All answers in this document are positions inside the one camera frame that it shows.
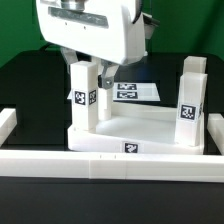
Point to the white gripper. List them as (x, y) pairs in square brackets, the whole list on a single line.
[(112, 30)]

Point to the white desk top tray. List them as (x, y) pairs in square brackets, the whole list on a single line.
[(135, 128)]

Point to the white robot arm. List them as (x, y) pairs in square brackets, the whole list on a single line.
[(114, 31)]

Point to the marker sheet with tags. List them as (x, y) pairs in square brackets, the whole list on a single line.
[(121, 92)]

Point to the white U-shaped fence frame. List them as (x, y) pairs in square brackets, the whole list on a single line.
[(105, 165)]

